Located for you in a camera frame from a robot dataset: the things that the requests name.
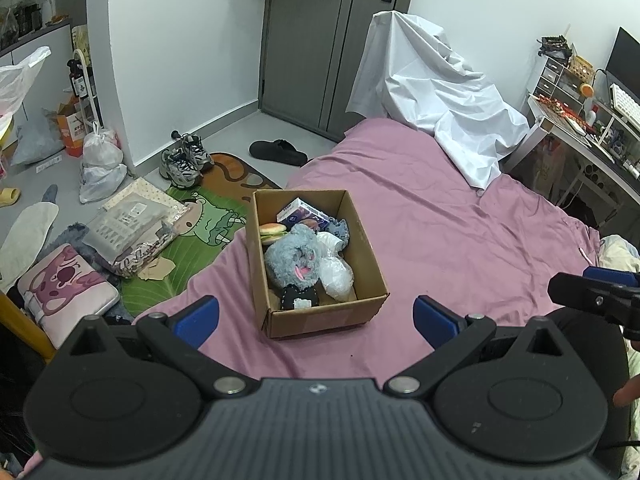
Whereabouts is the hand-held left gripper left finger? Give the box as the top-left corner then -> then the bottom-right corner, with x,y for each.
62,295 -> 249,403

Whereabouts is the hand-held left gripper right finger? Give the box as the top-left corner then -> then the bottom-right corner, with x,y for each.
383,295 -> 577,403

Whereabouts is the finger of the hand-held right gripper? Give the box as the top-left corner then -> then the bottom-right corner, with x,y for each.
547,266 -> 640,333

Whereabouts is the black fabric pouch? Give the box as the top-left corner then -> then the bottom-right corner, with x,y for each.
278,284 -> 321,311

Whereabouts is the clear bag of white filling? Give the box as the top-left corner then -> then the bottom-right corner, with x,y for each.
320,255 -> 355,300

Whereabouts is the brown cardboard box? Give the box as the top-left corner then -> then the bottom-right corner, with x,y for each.
245,189 -> 390,339

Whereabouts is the burger plush toy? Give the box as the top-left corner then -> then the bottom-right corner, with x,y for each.
259,223 -> 289,246

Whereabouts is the purple white small box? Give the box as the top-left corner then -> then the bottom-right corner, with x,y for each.
276,198 -> 331,231

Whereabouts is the person's right hand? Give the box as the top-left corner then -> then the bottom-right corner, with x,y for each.
613,375 -> 640,409

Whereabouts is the pale patterned blanket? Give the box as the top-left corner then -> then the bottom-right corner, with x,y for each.
597,234 -> 640,275

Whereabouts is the cartoon floor mat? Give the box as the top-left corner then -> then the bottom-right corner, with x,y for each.
120,152 -> 284,318

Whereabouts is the pink bed sheet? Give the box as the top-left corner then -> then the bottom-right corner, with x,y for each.
132,117 -> 601,381

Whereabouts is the clear wrapped fabric package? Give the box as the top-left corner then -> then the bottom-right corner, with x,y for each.
82,205 -> 178,279

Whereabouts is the grey fluffy plush toy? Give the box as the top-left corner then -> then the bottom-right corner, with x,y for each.
264,224 -> 326,291

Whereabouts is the beige wrapped package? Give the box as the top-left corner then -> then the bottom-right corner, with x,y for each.
103,177 -> 192,222

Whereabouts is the pink cartoon cushion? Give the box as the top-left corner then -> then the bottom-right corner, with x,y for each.
17,244 -> 121,350

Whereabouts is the grey sneaker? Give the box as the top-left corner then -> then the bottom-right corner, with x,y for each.
172,131 -> 215,173
160,147 -> 198,190

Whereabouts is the white desk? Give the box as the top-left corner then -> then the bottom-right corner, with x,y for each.
505,92 -> 640,206

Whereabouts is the black slipper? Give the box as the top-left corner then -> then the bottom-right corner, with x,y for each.
249,139 -> 309,167

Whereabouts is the white tied plastic bag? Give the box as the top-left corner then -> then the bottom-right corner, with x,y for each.
79,122 -> 128,204

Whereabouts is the pale green cloth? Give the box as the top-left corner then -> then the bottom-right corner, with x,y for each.
0,200 -> 59,286

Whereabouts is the white keyboard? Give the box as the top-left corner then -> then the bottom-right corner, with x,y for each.
610,82 -> 640,132

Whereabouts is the small drawer organizer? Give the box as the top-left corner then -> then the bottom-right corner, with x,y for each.
531,55 -> 584,107

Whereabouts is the orange cardboard box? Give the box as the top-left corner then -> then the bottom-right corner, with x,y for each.
56,102 -> 87,158

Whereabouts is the white sheet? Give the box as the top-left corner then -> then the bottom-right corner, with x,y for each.
345,10 -> 531,191

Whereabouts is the black monitor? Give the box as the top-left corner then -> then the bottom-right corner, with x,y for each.
605,26 -> 640,102

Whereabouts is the grey plastic bag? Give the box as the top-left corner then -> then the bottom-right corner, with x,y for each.
11,107 -> 65,166

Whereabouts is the white metal rack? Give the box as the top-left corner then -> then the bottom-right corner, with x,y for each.
72,49 -> 104,129

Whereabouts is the dark spray bottle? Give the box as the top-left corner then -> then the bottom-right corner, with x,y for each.
67,59 -> 92,99

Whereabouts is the grey door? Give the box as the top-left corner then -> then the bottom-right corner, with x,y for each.
259,0 -> 421,142

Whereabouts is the yellow wooden frame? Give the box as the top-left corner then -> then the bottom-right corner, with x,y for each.
0,290 -> 56,363

